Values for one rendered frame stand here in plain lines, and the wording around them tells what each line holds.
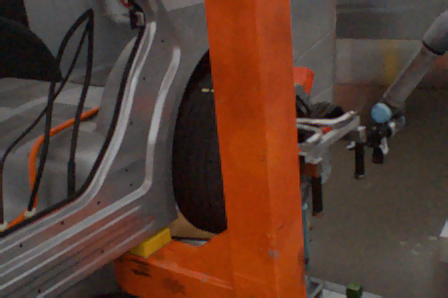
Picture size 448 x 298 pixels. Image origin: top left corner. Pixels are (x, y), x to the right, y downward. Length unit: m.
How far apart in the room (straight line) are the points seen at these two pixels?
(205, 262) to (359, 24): 3.03
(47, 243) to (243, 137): 0.63
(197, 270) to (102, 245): 0.31
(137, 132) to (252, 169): 0.50
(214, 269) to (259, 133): 0.53
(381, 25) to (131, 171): 2.99
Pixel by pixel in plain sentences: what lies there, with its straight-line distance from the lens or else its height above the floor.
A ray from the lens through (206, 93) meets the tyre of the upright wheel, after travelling 2.27.
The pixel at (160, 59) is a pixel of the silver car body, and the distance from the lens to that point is 2.09.
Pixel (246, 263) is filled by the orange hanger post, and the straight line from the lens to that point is 1.85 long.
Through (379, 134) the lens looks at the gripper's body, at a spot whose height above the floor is 0.88.
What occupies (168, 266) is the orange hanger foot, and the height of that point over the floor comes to 0.68.
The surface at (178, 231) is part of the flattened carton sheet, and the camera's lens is 3.75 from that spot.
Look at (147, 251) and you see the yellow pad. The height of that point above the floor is 0.70.
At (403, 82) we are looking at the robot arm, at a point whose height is 1.08.
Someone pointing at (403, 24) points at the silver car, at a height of 0.88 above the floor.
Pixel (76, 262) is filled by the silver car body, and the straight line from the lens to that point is 1.93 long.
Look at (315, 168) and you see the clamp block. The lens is 2.07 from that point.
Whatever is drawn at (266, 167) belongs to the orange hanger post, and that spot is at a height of 1.10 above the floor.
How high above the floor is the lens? 1.73
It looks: 20 degrees down
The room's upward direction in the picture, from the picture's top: 6 degrees counter-clockwise
